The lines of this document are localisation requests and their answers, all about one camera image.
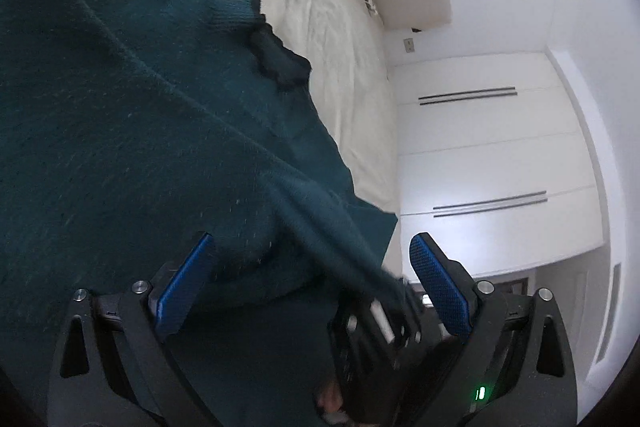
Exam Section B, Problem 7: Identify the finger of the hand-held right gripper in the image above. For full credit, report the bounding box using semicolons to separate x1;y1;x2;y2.
367;279;427;349

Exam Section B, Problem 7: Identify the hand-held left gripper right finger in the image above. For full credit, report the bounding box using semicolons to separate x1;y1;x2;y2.
400;232;578;427

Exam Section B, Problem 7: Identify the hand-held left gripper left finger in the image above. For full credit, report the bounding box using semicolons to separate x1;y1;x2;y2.
47;232;222;427

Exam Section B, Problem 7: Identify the dark teal knit sweater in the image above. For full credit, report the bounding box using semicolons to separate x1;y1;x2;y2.
0;0;408;427

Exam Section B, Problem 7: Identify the person's right hand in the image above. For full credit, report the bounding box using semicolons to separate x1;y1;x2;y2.
314;379;351;425

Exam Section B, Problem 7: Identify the white wardrobe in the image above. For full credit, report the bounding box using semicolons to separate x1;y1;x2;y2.
390;49;621;278

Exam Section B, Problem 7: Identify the beige bed sheet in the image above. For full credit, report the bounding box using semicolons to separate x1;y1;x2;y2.
55;0;401;268

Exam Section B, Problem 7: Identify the black wardrobe handle bar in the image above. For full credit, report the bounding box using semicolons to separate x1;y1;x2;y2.
433;197;547;218
432;191;547;210
419;87;516;100
420;91;516;106

